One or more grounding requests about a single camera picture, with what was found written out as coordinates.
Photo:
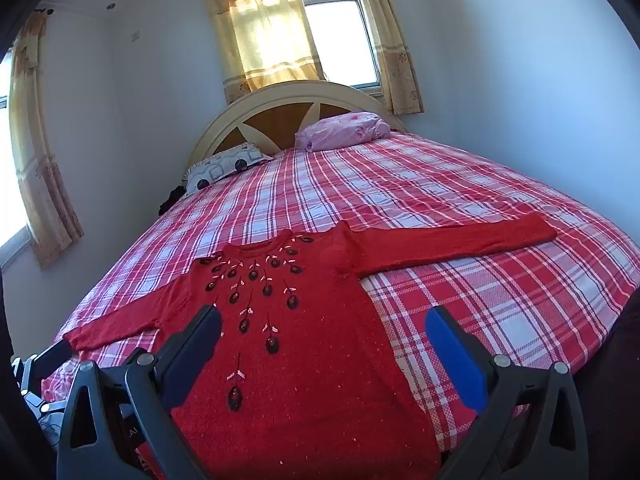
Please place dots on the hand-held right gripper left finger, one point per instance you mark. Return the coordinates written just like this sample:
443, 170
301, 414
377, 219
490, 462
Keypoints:
200, 342

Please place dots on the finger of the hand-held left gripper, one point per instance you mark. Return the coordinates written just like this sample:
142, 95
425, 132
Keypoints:
52, 356

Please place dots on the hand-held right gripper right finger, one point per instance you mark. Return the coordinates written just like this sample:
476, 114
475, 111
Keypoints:
450, 350

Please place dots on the red knitted sweater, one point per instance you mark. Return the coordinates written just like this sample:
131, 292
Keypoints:
310, 360

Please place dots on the dark cloth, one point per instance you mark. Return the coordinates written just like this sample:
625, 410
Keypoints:
169, 202

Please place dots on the red plaid bed sheet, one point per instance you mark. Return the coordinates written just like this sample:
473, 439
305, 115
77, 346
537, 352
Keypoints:
450, 185

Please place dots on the window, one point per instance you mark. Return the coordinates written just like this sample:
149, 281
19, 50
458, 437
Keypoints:
9, 185
340, 35

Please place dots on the white dotted pillow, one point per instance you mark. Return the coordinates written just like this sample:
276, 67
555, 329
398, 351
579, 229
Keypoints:
225, 165

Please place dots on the yellow patterned curtain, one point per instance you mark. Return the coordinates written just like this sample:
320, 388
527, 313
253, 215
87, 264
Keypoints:
395, 60
40, 160
260, 35

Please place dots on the cream wooden headboard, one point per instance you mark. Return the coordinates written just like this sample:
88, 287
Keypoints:
260, 120

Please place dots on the pink pillow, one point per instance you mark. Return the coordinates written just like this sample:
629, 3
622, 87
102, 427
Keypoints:
340, 132

